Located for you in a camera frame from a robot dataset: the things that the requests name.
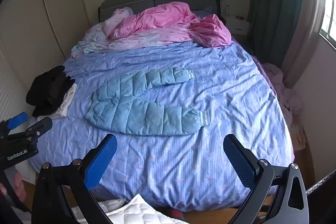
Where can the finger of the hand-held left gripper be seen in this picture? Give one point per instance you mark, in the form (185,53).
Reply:
(42,124)
(17,119)

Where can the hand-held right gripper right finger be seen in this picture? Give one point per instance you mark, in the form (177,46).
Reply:
(240,161)

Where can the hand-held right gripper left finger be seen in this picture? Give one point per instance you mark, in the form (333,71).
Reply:
(101,161)

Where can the light blue quilted pants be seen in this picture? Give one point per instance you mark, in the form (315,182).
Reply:
(131,111)

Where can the person's left hand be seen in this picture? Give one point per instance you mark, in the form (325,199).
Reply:
(20,186)

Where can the black folded garment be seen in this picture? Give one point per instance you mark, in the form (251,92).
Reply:
(39,92)

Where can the white folded garment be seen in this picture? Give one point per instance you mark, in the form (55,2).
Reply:
(67,102)

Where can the dark brown folded garment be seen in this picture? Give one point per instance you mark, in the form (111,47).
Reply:
(61,87)

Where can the white quilted mat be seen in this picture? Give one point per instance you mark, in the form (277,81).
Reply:
(141,212)

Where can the pink cloth heap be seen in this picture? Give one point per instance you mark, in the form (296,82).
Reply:
(290,98)

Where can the pink crumpled duvet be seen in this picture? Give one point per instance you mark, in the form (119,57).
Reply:
(105,41)

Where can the white slatted wardrobe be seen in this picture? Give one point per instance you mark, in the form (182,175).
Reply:
(39,16)

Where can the white nightstand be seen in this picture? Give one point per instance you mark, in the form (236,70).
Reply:
(237,26)

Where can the blue pillow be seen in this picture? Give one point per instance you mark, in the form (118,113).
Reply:
(203,11)

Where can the pink satin duvet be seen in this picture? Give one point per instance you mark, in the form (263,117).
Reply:
(162,18)

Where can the green curtain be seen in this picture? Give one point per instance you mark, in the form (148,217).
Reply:
(273,3)

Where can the window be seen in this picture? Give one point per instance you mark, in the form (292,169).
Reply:
(329,16)

